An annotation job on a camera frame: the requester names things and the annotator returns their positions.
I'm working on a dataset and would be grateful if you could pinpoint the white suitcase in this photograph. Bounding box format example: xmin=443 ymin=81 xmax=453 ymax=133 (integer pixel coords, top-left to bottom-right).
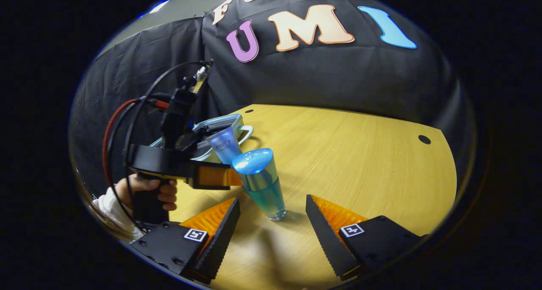
xmin=148 ymin=113 xmax=254 ymax=164

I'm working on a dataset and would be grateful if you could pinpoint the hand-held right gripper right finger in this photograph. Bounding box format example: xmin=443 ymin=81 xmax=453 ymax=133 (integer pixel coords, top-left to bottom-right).
xmin=305 ymin=194 xmax=424 ymax=282

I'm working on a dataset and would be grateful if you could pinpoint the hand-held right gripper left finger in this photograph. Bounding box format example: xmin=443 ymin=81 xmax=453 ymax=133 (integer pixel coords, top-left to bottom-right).
xmin=127 ymin=197 xmax=241 ymax=284

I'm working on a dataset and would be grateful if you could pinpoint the blue cap clear bottle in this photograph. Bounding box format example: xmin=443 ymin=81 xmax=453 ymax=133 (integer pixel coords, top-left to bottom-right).
xmin=232 ymin=148 xmax=288 ymax=222

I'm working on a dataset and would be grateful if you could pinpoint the blue and white tube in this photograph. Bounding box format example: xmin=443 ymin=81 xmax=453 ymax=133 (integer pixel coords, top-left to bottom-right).
xmin=207 ymin=127 xmax=243 ymax=166

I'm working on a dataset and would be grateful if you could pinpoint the black cable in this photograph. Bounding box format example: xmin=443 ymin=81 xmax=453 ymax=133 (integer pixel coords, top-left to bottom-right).
xmin=106 ymin=60 xmax=212 ymax=231

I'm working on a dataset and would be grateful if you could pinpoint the red cable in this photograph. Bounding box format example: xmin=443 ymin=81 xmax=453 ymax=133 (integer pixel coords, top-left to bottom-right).
xmin=102 ymin=98 xmax=171 ymax=187

